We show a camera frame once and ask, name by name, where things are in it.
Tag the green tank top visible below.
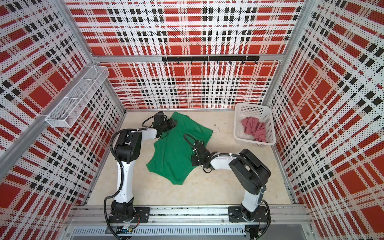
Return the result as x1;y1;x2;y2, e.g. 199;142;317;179
147;112;213;185

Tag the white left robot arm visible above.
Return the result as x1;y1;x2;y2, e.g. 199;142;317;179
104;111;177;224

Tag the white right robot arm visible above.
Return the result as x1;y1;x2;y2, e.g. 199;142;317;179
189;140;271;222

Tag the maroon crumpled tank top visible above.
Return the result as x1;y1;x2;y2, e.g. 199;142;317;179
241;117;267;143

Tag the white perforated plastic basket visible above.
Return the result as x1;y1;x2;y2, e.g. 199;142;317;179
234;103;276;147

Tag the black wall hook rail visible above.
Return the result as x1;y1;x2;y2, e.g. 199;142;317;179
162;56;260;64

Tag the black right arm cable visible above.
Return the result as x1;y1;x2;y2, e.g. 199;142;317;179
182;133;272;238

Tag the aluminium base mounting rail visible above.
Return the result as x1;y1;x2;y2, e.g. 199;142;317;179
66;205;312;226

